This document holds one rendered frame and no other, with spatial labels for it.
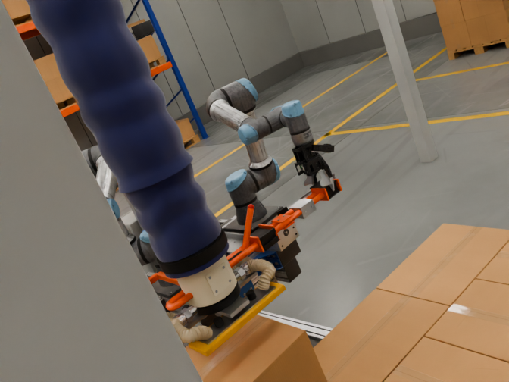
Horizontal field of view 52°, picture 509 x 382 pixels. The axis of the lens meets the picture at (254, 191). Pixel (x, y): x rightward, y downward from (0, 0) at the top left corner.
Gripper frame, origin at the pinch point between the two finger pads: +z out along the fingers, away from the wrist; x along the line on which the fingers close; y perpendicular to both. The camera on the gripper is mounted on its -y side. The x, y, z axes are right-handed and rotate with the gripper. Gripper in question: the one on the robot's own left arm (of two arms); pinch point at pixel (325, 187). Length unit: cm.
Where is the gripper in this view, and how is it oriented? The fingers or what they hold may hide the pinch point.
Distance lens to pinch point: 200.5
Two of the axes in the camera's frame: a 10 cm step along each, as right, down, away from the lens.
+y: -7.2, 4.8, -5.1
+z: 3.6, 8.8, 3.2
